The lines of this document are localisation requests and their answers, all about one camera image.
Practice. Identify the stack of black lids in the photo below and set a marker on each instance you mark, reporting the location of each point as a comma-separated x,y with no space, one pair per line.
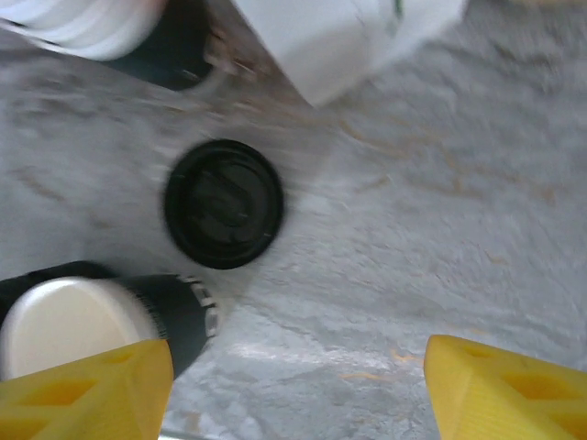
224,204

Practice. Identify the stack of paper cups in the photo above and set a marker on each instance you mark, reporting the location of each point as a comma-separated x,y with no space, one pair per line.
91,27

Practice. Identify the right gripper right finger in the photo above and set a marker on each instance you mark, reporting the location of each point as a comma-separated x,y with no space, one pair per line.
504,399

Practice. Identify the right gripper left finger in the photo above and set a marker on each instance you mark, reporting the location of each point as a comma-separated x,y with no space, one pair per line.
82,399

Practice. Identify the black paper coffee cup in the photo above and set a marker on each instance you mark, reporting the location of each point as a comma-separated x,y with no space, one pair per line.
69,321

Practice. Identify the white floral paper bag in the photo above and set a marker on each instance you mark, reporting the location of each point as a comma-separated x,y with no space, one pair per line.
330,46

